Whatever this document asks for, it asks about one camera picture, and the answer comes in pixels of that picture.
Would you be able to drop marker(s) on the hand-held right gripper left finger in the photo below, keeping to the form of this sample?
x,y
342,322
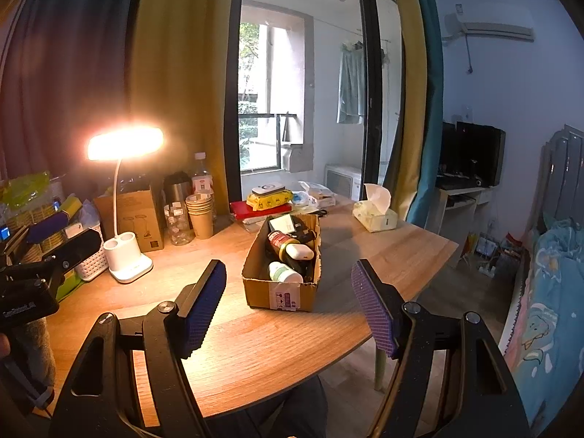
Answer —
x,y
205,305

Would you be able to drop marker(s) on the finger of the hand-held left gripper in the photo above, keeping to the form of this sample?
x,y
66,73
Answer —
x,y
77,251
48,227

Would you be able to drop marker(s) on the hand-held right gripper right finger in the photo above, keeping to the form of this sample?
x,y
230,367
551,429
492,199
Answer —
x,y
374,310

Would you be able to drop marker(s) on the torn cardboard box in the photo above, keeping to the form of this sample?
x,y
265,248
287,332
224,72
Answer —
x,y
273,289

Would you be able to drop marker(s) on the black flashlight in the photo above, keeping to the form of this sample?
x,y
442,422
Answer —
x,y
305,269

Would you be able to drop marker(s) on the white pill bottle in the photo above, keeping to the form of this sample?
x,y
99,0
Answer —
x,y
283,273

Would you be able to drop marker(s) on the red can with yellow lid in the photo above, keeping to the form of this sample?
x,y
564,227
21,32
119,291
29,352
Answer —
x,y
278,242

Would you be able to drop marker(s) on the black car key fob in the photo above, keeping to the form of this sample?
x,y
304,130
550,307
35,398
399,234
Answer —
x,y
303,232

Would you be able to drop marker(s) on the white charger cube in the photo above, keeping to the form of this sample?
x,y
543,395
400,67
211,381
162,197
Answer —
x,y
282,223

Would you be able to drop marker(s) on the person's left hand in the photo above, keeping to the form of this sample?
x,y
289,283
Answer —
x,y
4,344

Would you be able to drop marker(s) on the white perforated basket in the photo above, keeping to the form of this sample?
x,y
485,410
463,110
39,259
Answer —
x,y
93,262

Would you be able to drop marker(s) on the green packet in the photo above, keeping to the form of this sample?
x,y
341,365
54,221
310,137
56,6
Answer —
x,y
73,283

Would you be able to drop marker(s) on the yellow-green bag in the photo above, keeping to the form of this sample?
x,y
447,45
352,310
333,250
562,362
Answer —
x,y
25,189

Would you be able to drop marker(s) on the white desk lamp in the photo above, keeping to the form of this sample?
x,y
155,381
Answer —
x,y
127,264

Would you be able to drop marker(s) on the pale table leg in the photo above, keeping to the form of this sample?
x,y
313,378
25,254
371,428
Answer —
x,y
383,369

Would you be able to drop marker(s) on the brown lamp carton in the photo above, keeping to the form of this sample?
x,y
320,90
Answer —
x,y
141,219

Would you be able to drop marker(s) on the stack of paper cups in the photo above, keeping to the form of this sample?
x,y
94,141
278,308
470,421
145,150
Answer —
x,y
200,223

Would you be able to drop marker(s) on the printed glass jar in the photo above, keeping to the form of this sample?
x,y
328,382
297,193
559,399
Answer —
x,y
177,226

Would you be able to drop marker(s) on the tissue pack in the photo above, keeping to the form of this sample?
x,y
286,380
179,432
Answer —
x,y
374,219

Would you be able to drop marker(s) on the red flat box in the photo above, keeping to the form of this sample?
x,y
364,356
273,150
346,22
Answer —
x,y
242,210

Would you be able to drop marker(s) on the steel thermos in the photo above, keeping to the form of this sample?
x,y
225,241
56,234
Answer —
x,y
178,187

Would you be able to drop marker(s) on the white television stand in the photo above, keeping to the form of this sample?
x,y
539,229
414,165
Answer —
x,y
456,219

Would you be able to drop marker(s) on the yellow wipes pack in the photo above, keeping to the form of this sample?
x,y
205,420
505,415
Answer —
x,y
269,200

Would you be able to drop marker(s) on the clear water bottle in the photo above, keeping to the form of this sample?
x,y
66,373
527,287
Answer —
x,y
202,182

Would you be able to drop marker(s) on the white flat box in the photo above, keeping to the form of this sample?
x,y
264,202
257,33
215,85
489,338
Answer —
x,y
321,196

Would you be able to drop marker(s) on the person's leg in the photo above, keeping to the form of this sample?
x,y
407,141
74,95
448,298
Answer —
x,y
292,410

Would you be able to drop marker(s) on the grey flat gadget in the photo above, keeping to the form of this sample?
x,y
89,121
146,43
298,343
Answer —
x,y
269,188

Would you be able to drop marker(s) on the white appliance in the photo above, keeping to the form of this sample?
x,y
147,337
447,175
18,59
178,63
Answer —
x,y
342,180

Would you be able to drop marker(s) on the blue and white packet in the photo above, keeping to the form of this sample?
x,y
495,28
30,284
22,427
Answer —
x,y
301,197

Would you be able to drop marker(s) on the dark curtain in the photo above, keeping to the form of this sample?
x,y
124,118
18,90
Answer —
x,y
68,77

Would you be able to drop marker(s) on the printed blanket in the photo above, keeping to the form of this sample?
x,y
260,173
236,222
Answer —
x,y
556,305

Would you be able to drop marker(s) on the black television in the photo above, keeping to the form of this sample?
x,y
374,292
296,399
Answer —
x,y
474,150

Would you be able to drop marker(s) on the balcony railing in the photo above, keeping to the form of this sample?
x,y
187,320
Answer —
x,y
278,127

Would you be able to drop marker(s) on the yellow curtain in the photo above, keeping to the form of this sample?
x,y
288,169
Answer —
x,y
182,77
406,54

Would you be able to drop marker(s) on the teal curtain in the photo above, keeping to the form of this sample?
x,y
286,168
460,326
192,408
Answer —
x,y
431,100

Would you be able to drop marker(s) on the hanging pale garment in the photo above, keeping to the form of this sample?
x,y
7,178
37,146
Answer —
x,y
351,86

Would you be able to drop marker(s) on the grey headboard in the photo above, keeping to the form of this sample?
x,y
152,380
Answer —
x,y
561,178

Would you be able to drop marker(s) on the white air conditioner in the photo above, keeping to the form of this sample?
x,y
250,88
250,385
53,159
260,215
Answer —
x,y
492,29

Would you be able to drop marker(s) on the black sliding door frame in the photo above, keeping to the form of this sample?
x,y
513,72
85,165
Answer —
x,y
368,100

